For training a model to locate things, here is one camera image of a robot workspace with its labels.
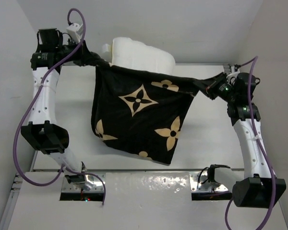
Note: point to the black pillowcase with beige flowers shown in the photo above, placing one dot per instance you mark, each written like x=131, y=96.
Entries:
x=137, y=111

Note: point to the metal base plate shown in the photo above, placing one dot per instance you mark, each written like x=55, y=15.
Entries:
x=91, y=184
x=199, y=185

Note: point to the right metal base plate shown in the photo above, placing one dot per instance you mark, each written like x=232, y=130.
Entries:
x=199, y=185

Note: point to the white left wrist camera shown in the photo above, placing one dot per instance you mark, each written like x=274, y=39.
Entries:
x=75, y=30

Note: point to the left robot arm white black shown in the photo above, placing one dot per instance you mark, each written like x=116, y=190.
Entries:
x=42, y=131

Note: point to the cream pillow with yellow edge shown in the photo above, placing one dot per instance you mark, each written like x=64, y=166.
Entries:
x=128, y=53

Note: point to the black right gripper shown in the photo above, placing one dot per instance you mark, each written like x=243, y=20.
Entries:
x=210, y=89

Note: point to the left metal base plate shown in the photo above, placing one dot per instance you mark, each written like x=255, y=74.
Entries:
x=91, y=184

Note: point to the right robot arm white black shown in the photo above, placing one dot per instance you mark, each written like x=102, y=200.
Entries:
x=256, y=189

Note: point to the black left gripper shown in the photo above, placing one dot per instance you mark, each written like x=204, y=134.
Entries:
x=81, y=52

